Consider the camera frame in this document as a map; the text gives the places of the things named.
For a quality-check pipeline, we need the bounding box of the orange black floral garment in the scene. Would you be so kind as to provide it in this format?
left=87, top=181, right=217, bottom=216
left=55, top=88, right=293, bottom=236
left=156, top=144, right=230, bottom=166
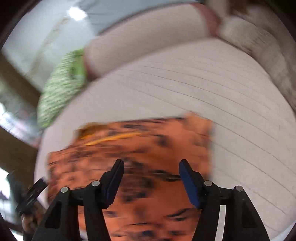
left=48, top=113, right=212, bottom=240

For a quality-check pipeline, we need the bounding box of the person's left hand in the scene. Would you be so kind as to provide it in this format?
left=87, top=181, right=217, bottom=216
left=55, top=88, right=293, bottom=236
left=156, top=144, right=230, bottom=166
left=21, top=207, right=46, bottom=240

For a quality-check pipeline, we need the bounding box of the beige quilted mattress cover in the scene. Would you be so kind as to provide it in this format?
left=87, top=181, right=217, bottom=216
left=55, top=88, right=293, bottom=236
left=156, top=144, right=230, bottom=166
left=35, top=38, right=295, bottom=240

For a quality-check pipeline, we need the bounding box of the wooden framed window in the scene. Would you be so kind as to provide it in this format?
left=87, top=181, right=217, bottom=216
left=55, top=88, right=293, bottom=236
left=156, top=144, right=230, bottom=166
left=0, top=53, right=45, bottom=209

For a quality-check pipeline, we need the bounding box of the green white patterned pillow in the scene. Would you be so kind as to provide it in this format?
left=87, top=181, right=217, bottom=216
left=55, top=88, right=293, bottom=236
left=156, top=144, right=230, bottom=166
left=37, top=49, right=87, bottom=128

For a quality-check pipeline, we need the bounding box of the pink bolster cushion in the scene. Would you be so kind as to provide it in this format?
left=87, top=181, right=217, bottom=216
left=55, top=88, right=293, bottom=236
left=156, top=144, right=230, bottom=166
left=83, top=3, right=220, bottom=80

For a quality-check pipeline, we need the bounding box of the light blue grey pillow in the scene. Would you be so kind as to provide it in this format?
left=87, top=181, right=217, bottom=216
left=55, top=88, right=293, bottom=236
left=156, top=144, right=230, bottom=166
left=77, top=0, right=205, bottom=35

